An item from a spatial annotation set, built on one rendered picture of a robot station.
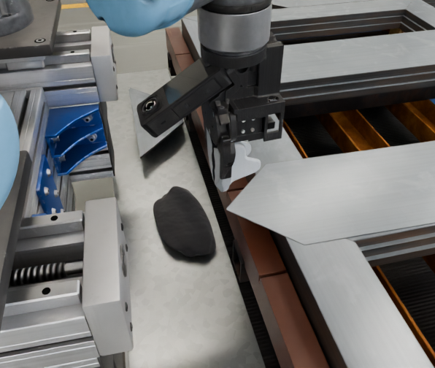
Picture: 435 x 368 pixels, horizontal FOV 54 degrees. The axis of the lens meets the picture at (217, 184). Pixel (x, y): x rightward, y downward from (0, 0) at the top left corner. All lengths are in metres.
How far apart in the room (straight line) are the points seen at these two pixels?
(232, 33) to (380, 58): 0.72
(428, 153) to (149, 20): 0.60
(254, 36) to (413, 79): 0.72
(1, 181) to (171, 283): 0.58
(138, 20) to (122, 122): 0.87
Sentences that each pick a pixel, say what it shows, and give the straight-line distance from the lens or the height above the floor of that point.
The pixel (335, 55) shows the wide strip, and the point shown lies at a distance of 1.10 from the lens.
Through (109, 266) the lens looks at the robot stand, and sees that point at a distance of 0.42.
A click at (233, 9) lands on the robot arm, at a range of 0.43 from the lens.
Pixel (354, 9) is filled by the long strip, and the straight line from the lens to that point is 1.41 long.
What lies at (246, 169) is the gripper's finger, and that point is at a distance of 0.56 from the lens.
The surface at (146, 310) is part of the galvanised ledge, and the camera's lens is 0.76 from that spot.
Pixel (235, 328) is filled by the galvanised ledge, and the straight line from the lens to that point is 0.73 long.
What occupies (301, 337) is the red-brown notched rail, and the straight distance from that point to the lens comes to 0.57.
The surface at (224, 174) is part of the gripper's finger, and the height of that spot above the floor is 0.97.
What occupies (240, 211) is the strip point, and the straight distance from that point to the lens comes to 0.63.
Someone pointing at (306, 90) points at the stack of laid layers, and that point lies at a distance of 0.98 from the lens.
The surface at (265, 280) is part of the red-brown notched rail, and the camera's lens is 0.61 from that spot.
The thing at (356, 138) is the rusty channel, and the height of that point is 0.68.
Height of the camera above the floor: 1.31
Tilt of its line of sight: 42 degrees down
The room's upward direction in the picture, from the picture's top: straight up
